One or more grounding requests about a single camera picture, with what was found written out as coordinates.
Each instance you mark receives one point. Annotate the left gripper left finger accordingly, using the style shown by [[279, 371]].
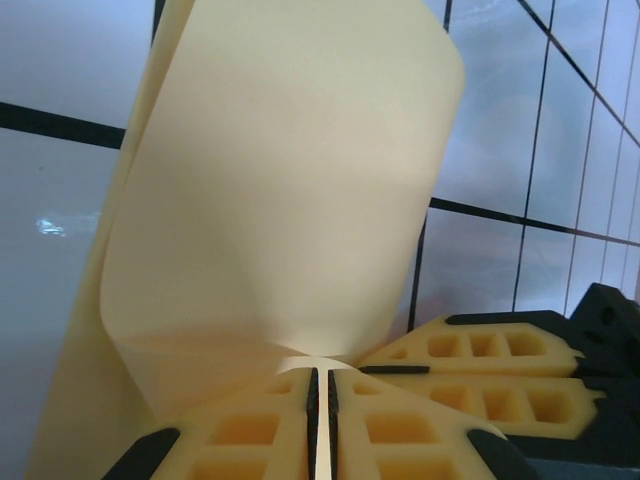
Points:
[[240, 440]]

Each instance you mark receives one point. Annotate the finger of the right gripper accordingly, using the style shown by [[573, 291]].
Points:
[[550, 405], [500, 350]]

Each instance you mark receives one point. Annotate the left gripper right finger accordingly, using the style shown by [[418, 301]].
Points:
[[400, 440]]

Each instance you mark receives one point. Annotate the yellow square paper sheet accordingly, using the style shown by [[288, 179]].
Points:
[[280, 200]]

